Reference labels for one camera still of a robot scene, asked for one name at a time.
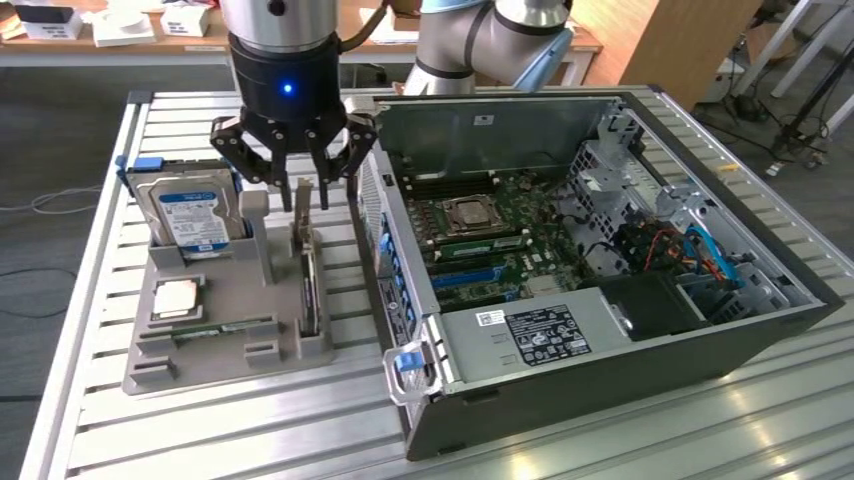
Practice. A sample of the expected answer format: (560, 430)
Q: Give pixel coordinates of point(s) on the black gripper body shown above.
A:
(287, 110)

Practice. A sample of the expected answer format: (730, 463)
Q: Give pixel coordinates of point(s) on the green graphics card black cooler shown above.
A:
(309, 280)

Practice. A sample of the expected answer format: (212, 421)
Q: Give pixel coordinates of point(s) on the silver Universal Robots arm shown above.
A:
(280, 25)

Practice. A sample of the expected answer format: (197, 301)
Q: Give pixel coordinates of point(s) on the hard disk with blue caddy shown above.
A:
(193, 215)

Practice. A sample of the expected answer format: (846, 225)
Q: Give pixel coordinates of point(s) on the blue slot latch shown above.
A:
(384, 245)

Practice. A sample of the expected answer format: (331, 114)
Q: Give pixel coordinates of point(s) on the metal CPU socket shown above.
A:
(470, 212)

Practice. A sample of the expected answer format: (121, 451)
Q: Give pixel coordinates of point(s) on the white paper stack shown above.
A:
(400, 37)

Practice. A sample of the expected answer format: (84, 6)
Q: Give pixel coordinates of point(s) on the white labelled carton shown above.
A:
(187, 22)

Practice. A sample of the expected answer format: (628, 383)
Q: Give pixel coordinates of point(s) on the brown cardboard box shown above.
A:
(407, 22)
(767, 45)

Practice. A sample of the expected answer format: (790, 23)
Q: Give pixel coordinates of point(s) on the white round device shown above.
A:
(123, 27)

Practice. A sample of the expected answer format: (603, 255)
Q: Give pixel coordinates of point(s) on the grey plastic parts rack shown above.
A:
(233, 300)

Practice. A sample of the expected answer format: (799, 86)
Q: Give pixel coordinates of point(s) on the silver CPU chip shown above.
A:
(176, 297)

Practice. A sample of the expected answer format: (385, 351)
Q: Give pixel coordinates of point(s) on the black regulatory label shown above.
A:
(392, 310)

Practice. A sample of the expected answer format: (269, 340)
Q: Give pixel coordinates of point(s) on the green RAM stick white label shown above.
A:
(207, 330)

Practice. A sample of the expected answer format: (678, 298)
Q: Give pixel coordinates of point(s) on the green motherboard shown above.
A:
(556, 250)

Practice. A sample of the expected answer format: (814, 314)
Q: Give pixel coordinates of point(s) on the white box black lid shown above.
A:
(49, 27)

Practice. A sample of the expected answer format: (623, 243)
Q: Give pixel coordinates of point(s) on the small silver chipset heatsink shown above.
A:
(543, 286)

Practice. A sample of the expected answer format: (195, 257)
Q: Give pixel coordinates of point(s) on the grey power supply unit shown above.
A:
(480, 350)

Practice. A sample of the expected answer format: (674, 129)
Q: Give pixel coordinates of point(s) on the small yellow clip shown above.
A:
(727, 169)

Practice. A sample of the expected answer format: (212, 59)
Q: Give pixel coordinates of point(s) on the white box device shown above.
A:
(723, 85)

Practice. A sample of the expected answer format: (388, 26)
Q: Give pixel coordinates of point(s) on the black open PC case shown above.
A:
(600, 400)

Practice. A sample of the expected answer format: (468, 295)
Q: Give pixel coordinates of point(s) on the metal disk bay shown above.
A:
(723, 300)

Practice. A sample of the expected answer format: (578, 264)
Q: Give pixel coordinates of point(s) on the black tripod stand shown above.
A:
(790, 132)

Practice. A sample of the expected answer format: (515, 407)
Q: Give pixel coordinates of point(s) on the white table frame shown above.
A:
(782, 85)

